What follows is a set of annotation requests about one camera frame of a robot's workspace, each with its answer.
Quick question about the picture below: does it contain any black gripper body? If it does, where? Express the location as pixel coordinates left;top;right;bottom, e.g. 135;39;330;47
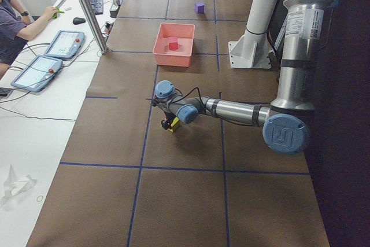
163;109;176;123

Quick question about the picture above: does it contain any yellow foam block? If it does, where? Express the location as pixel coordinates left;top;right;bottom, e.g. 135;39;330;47
169;117;181;133

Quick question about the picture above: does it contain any pink red foam block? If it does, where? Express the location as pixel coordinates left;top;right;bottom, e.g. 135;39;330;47
168;36;179;50

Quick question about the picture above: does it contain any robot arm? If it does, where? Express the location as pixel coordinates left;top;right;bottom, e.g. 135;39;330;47
151;0;334;154

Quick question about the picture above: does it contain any pink plastic bin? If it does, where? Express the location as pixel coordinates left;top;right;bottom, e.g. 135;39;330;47
153;23;195;67

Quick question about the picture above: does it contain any near orange black connector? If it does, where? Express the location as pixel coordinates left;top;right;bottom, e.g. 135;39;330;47
104;21;113;34

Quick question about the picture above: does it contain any purple foam block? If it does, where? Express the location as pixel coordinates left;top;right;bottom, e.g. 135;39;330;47
194;1;205;14

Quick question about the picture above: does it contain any far teach pendant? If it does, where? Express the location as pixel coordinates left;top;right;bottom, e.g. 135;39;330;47
44;30;85;60

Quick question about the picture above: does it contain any teach pendant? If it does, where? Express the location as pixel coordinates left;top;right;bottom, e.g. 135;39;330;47
44;30;85;60
11;56;63;93

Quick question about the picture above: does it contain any black computer mouse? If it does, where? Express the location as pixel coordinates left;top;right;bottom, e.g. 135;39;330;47
72;17;86;25

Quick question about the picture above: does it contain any near teach pendant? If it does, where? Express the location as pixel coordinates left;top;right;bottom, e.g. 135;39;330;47
11;56;63;93

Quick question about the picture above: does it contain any black keyboard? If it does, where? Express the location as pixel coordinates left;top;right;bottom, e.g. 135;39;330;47
88;0;103;15

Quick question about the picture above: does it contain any crumpled white paper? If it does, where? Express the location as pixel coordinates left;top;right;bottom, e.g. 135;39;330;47
1;165;38;207

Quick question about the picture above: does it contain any seated person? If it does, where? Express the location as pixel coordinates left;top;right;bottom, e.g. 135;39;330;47
1;0;58;76

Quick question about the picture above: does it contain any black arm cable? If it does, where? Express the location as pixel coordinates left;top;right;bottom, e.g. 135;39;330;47
151;86;209;109

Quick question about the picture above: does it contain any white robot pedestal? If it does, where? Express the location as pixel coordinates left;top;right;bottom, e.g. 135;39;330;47
228;0;277;69

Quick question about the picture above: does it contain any aluminium frame post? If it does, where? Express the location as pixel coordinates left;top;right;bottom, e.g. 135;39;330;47
79;0;108;54

